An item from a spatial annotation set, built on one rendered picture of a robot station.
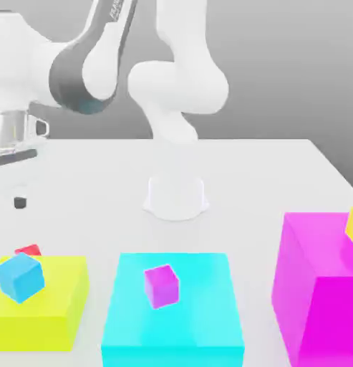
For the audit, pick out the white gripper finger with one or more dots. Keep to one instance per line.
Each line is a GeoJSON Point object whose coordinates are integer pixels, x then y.
{"type": "Point", "coordinates": [20, 202]}

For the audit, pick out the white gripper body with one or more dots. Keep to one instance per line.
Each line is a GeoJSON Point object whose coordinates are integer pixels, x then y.
{"type": "Point", "coordinates": [13, 159]}

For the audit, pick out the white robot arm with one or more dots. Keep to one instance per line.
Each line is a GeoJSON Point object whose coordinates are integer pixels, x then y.
{"type": "Point", "coordinates": [179, 86]}

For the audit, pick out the small red cube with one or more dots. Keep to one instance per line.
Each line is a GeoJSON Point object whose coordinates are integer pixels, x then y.
{"type": "Point", "coordinates": [28, 250]}

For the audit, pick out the small blue cube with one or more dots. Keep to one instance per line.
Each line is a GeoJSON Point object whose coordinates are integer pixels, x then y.
{"type": "Point", "coordinates": [20, 278]}

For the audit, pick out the small purple cube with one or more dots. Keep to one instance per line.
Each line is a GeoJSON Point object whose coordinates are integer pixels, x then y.
{"type": "Point", "coordinates": [161, 288]}

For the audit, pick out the large yellow box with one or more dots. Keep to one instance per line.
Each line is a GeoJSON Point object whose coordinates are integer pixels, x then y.
{"type": "Point", "coordinates": [50, 309]}

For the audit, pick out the large cyan box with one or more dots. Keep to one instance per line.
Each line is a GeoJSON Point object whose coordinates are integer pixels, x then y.
{"type": "Point", "coordinates": [199, 309]}

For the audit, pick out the large magenta box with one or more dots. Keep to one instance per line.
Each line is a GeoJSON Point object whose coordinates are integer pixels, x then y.
{"type": "Point", "coordinates": [313, 258]}

